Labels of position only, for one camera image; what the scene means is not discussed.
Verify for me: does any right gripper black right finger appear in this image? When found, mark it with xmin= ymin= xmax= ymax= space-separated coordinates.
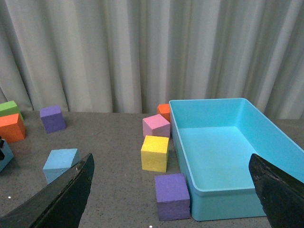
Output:
xmin=248 ymin=154 xmax=304 ymax=228

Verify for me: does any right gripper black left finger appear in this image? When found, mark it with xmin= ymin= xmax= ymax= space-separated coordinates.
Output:
xmin=0 ymin=154 xmax=95 ymax=228

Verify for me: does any light blue foam cube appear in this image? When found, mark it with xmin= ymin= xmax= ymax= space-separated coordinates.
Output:
xmin=43 ymin=148 xmax=80 ymax=184

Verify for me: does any light blue foam cube notched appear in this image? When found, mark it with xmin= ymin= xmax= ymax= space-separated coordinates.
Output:
xmin=0 ymin=140 xmax=14 ymax=171

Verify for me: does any purple foam cube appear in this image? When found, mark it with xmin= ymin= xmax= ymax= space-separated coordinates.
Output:
xmin=154 ymin=173 xmax=190 ymax=221
xmin=40 ymin=105 xmax=66 ymax=133

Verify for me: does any light blue plastic bin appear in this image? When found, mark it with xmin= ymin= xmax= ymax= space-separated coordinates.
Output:
xmin=169 ymin=98 xmax=304 ymax=221

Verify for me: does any orange foam cube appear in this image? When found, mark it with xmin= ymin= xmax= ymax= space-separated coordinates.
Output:
xmin=157 ymin=104 xmax=171 ymax=122
xmin=0 ymin=114 xmax=26 ymax=143

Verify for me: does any yellow foam cube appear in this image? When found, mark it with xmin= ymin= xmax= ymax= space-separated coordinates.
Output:
xmin=141 ymin=135 xmax=169 ymax=172

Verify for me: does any green foam cube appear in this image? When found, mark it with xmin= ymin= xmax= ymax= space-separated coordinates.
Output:
xmin=0 ymin=101 xmax=24 ymax=120

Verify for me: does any purple foam cube near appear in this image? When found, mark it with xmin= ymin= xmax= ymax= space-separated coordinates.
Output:
xmin=154 ymin=173 xmax=190 ymax=221

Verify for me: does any pink foam cube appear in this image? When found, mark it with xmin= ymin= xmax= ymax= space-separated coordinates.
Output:
xmin=142 ymin=114 xmax=171 ymax=138

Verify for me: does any orange foam cube far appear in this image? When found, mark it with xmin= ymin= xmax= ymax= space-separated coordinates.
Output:
xmin=157 ymin=104 xmax=171 ymax=122

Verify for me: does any grey curtain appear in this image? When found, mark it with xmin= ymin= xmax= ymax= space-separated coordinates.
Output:
xmin=0 ymin=0 xmax=304 ymax=119

